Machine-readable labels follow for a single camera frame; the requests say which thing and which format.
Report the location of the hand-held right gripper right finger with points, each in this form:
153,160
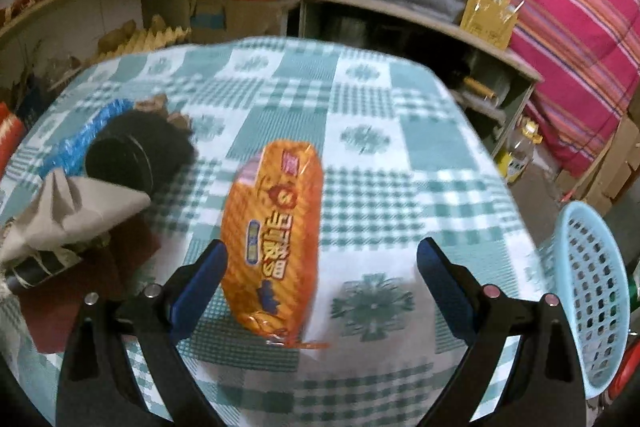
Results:
445,287

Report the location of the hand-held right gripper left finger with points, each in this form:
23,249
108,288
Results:
200,287

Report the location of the orange snack packet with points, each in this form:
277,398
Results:
275,232

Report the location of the light blue plastic basket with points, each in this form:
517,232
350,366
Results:
595,307

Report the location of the green checked tablecloth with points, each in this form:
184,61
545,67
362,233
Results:
375,187

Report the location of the yellow oil bottle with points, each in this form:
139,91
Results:
517,157

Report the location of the black round container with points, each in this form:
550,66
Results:
150,142

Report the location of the blue plastic bag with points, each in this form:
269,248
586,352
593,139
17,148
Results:
75,147

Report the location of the low wooden cabinet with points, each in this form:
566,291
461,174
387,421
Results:
520,107

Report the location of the stacked cardboard boxes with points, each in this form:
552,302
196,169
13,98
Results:
600,167

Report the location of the red packet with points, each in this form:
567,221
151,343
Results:
10,132

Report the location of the yellow corrugated foam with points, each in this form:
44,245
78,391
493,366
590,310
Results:
150,39

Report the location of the brown potato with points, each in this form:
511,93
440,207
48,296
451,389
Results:
117,36

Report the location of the yellow box with sticks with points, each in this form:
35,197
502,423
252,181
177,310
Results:
487,22

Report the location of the cardboard box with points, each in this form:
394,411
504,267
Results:
235,19

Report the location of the pink striped blanket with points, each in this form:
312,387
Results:
575,32

